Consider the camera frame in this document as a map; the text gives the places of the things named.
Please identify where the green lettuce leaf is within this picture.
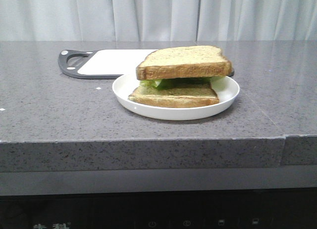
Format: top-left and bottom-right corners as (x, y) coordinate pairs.
(140, 76), (225, 90)

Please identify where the bread slice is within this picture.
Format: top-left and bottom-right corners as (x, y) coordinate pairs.
(128, 84), (219, 108)
(136, 46), (232, 80)

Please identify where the white round plate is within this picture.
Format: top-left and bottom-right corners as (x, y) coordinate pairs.
(112, 74), (240, 120)

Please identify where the white cutting board grey rim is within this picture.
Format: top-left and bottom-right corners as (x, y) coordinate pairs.
(57, 49), (235, 80)

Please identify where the grey curtain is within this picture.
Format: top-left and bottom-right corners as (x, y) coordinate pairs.
(0, 0), (317, 41)

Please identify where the black appliance control panel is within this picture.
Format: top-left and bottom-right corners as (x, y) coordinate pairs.
(0, 188), (317, 229)

